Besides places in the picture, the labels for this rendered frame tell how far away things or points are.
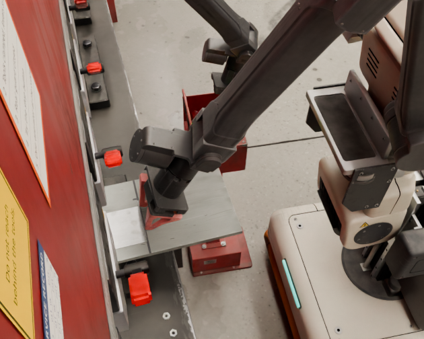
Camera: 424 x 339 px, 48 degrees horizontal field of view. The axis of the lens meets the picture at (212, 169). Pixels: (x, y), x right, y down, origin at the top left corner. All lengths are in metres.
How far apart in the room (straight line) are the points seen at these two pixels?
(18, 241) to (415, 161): 0.71
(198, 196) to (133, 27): 2.29
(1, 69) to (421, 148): 0.66
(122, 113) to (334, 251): 0.92
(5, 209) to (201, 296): 1.82
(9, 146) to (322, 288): 1.58
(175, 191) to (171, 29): 2.35
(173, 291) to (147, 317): 0.07
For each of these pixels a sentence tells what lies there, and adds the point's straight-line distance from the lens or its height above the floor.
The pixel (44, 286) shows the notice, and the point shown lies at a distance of 0.20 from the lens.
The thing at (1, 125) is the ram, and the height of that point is 1.68.
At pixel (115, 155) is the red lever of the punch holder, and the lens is 0.66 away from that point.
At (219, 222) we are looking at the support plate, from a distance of 0.95.
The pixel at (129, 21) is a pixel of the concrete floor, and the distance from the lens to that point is 3.25.
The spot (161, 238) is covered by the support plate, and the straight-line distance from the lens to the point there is 0.94.
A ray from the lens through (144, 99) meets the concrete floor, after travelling 2.67.
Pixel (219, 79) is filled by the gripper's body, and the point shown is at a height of 0.90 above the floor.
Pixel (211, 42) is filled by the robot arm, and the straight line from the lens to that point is 1.31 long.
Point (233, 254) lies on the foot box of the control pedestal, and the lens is 1.93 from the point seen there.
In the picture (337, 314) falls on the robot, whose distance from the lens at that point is 1.70.
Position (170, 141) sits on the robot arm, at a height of 1.23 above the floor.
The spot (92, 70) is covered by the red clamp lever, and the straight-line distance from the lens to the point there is 0.80.
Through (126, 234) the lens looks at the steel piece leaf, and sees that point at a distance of 0.95.
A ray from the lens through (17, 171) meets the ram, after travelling 0.20.
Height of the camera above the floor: 1.80
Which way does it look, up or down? 51 degrees down
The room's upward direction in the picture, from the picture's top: 1 degrees clockwise
